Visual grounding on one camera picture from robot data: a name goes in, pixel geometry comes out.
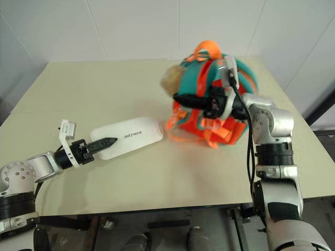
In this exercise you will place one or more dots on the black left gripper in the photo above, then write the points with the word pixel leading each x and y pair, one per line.
pixel 79 151

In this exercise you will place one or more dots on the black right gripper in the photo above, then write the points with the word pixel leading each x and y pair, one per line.
pixel 217 103

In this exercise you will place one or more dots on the orange and teal backpack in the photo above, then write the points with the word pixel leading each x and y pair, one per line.
pixel 191 78

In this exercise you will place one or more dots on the white box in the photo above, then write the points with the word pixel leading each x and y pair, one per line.
pixel 136 136

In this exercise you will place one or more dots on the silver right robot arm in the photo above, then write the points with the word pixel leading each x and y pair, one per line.
pixel 277 162

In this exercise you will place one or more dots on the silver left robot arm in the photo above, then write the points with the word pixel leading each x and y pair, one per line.
pixel 43 162

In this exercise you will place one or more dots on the dark rounded shape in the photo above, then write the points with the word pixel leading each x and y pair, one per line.
pixel 200 240
pixel 136 243

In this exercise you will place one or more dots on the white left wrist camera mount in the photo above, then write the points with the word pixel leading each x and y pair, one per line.
pixel 67 130

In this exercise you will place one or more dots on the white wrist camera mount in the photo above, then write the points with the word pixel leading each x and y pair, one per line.
pixel 230 65
pixel 67 130

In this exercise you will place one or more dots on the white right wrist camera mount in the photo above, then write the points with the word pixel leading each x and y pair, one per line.
pixel 230 65

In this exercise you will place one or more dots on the black table frame bar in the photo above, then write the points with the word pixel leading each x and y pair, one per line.
pixel 65 222

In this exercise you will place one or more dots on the dark furniture frame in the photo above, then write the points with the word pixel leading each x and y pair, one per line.
pixel 320 109

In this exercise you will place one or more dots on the black table frame leg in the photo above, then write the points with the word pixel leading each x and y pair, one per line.
pixel 239 227

